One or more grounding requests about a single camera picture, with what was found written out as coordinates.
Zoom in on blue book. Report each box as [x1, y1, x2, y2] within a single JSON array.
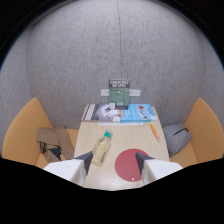
[[119, 103, 158, 123]]

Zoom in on green black upright book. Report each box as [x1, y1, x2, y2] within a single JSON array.
[[108, 79, 131, 110]]

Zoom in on red round disc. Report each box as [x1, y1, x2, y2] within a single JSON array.
[[114, 148, 151, 183]]

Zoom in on clear bottle with green cap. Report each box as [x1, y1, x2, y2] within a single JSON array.
[[91, 129, 113, 168]]

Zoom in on grey bag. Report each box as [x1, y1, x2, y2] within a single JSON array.
[[162, 122, 193, 158]]

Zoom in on orange marker pen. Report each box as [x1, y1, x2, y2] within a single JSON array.
[[149, 123, 161, 144]]

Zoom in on orange bench seat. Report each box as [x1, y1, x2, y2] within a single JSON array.
[[169, 97, 224, 169], [1, 97, 80, 170]]

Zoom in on white wall socket panel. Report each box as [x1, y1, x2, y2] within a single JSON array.
[[100, 88, 142, 98]]

